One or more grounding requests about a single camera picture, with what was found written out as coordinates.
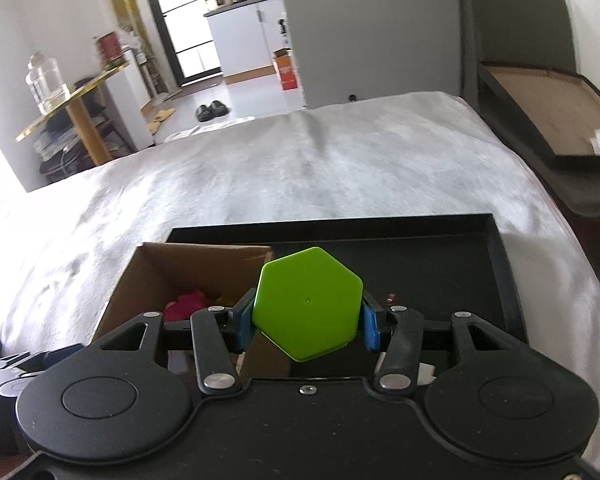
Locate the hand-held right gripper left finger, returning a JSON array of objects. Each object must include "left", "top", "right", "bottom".
[{"left": 92, "top": 287, "right": 257, "bottom": 396}]

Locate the black tray with brown bottom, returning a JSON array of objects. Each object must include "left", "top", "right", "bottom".
[{"left": 477, "top": 62, "right": 600, "bottom": 171}]

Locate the pink toy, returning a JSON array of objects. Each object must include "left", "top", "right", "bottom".
[{"left": 162, "top": 290, "right": 209, "bottom": 324}]

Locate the yellow table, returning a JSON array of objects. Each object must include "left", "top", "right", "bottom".
[{"left": 15, "top": 60, "right": 133, "bottom": 167}]

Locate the white blanket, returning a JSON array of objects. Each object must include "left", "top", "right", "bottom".
[{"left": 0, "top": 91, "right": 600, "bottom": 351}]

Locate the orange cardboard box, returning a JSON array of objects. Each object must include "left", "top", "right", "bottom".
[{"left": 271, "top": 49, "right": 301, "bottom": 92}]

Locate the white kitchen cabinet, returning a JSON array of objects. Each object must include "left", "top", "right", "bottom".
[{"left": 204, "top": 0, "right": 288, "bottom": 81}]

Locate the green hexagonal box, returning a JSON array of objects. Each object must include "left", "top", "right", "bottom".
[{"left": 251, "top": 246, "right": 364, "bottom": 362}]

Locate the small white cabinet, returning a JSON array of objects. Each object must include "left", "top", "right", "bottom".
[{"left": 105, "top": 62, "right": 154, "bottom": 152}]

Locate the pile of things under table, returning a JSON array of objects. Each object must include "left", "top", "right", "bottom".
[{"left": 32, "top": 120, "right": 126, "bottom": 182}]

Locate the grey sofa chair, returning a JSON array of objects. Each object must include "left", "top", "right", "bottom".
[{"left": 457, "top": 0, "right": 600, "bottom": 221}]

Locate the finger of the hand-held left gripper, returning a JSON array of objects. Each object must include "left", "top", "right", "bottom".
[{"left": 0, "top": 344, "right": 84, "bottom": 399}]

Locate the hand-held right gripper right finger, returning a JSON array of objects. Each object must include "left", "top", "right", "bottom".
[{"left": 362, "top": 293, "right": 532, "bottom": 395}]

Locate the red box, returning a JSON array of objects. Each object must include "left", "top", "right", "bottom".
[{"left": 96, "top": 31, "right": 124, "bottom": 64}]

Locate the dark doormat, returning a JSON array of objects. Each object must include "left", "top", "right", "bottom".
[{"left": 170, "top": 77, "right": 226, "bottom": 102}]

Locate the black-framed glass door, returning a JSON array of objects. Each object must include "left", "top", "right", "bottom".
[{"left": 140, "top": 0, "right": 226, "bottom": 87}]

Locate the white cloth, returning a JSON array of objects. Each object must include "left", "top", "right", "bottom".
[{"left": 162, "top": 116, "right": 256, "bottom": 144}]

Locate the glass jar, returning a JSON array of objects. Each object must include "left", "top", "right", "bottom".
[{"left": 25, "top": 51, "right": 72, "bottom": 114}]

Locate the black plastic tray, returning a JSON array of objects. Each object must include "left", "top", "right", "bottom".
[{"left": 166, "top": 212, "right": 528, "bottom": 381}]

